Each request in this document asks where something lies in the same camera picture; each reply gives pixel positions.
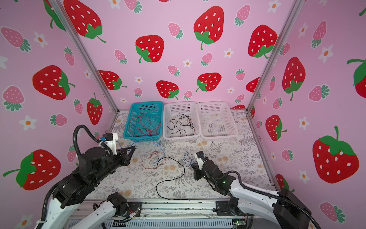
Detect floral table cloth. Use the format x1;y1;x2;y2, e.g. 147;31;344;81
89;111;274;199

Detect right white plastic basket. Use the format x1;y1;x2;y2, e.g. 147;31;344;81
197;101;239;141

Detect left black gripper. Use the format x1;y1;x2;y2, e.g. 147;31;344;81
94;145;136;187

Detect corner aluminium post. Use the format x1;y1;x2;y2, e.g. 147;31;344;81
50;1;119;113
246;0;305;113

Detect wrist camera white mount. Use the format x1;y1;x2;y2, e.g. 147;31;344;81
101;133;118;156
195;151;205;170

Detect right corner aluminium post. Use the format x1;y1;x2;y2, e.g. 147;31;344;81
246;0;305;113

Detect middle white plastic basket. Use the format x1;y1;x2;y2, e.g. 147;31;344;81
163;102;201;141

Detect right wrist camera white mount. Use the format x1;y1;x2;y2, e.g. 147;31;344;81
195;151;205;170

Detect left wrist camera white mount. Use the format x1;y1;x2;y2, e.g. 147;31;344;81
101;133;118;156

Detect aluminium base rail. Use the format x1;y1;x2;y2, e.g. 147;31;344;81
68;198;287;229

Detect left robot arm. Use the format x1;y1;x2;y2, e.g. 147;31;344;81
36;125;136;229

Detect left corner aluminium post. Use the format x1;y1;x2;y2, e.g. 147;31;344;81
50;1;119;113

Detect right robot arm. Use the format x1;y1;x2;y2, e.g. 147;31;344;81
191;154;321;229

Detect white plastic basket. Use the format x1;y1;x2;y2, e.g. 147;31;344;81
163;102;201;141
197;101;239;141

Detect red cables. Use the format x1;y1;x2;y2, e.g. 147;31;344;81
127;112;172;170

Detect teal plastic basket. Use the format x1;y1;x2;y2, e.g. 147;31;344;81
123;102;164;142

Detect black cables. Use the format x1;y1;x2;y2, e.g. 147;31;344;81
155;114;195;200

